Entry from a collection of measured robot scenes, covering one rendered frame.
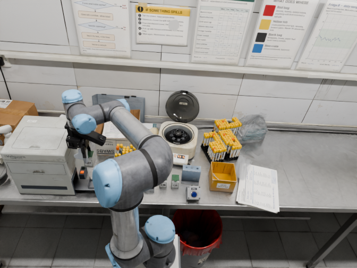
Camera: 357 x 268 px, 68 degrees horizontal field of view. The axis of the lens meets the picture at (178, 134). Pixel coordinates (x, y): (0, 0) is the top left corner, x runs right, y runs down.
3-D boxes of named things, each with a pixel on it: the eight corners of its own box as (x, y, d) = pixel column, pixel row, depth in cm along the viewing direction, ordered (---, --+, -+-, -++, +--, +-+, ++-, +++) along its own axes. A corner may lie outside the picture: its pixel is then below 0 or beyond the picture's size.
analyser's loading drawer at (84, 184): (68, 191, 137) (66, 185, 133) (71, 181, 142) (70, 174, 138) (109, 192, 138) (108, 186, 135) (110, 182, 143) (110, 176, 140)
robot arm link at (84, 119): (105, 113, 97) (94, 98, 104) (74, 122, 92) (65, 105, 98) (107, 130, 102) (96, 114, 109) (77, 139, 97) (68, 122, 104)
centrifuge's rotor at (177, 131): (163, 147, 162) (163, 139, 157) (167, 131, 173) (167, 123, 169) (188, 151, 161) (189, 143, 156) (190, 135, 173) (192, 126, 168)
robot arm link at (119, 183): (153, 262, 103) (159, 167, 68) (117, 284, 96) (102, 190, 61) (139, 237, 110) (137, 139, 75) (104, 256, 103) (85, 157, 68)
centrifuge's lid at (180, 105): (166, 89, 161) (168, 84, 168) (163, 124, 175) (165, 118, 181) (202, 94, 160) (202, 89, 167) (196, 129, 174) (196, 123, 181)
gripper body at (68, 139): (73, 138, 122) (68, 117, 115) (92, 139, 123) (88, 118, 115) (67, 150, 117) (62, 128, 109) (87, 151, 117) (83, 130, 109)
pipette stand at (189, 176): (180, 183, 149) (182, 172, 143) (181, 174, 154) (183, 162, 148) (198, 185, 149) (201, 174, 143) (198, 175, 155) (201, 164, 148)
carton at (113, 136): (95, 155, 159) (92, 136, 150) (104, 125, 181) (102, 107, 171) (137, 157, 161) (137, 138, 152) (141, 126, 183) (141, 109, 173)
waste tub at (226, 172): (209, 191, 147) (212, 179, 140) (207, 172, 157) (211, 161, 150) (233, 193, 147) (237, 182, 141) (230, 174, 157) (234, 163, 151)
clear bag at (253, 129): (237, 145, 177) (244, 124, 165) (226, 129, 189) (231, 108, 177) (270, 140, 184) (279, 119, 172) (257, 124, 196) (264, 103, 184)
